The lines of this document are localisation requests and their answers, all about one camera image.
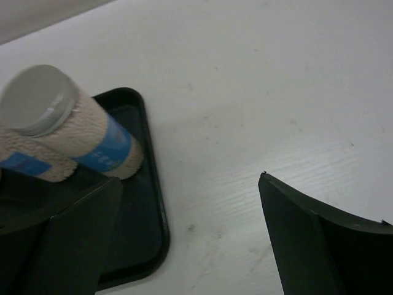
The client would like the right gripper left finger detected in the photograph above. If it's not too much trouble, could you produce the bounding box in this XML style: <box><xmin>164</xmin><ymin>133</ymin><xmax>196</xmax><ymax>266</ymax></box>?
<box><xmin>1</xmin><ymin>168</ymin><xmax>123</xmax><ymax>294</ymax></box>

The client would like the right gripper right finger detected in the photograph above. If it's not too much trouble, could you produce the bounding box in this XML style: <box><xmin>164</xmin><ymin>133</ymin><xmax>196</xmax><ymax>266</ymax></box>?
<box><xmin>259</xmin><ymin>173</ymin><xmax>392</xmax><ymax>294</ymax></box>

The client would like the blue-label grey-cap shaker bottle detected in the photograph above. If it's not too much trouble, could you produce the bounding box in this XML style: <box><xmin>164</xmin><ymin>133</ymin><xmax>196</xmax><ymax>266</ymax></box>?
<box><xmin>1</xmin><ymin>65</ymin><xmax>144</xmax><ymax>179</ymax></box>

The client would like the black plastic tray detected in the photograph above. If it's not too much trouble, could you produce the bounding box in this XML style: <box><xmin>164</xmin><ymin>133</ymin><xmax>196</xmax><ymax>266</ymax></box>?
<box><xmin>73</xmin><ymin>87</ymin><xmax>171</xmax><ymax>292</ymax></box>

